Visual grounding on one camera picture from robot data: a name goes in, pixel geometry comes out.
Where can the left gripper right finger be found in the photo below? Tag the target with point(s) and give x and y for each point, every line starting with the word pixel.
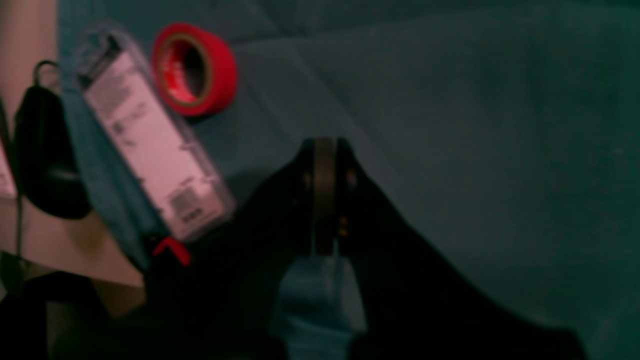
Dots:
pixel 417 306

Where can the red tape roll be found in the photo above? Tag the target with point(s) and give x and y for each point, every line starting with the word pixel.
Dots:
pixel 194 70

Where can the light blue table cloth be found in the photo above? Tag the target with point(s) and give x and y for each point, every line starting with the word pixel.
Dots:
pixel 505 131

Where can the white blister pack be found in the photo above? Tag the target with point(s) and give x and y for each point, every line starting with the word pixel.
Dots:
pixel 157 144

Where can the black computer mouse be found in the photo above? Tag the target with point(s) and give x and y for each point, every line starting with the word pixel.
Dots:
pixel 46 166

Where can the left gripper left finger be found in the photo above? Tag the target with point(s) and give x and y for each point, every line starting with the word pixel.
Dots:
pixel 220 306

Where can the orange black clamp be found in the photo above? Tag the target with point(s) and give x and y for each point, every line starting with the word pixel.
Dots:
pixel 170 247

